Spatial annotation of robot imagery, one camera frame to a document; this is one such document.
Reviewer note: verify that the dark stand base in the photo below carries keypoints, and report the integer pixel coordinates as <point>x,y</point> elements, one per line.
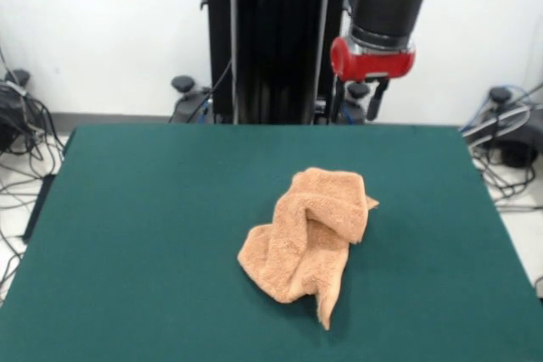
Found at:
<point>8,120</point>

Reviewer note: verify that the black round foot knob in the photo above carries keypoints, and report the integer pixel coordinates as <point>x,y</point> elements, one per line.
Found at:
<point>358,90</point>
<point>500,94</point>
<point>182,83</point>
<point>18,76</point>

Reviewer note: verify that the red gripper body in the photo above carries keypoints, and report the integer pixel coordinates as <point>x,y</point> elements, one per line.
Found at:
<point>373,65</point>

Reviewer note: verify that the tan terry towel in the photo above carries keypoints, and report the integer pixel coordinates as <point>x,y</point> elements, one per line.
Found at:
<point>292,243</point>

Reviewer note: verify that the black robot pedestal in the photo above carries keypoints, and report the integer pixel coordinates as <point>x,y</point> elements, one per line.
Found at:
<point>275,40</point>

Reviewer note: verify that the dark green tablecloth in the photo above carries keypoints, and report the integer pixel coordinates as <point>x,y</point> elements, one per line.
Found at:
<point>127,230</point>

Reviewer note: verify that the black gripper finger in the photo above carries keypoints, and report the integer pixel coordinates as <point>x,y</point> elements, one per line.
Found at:
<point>376,99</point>
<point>337,99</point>

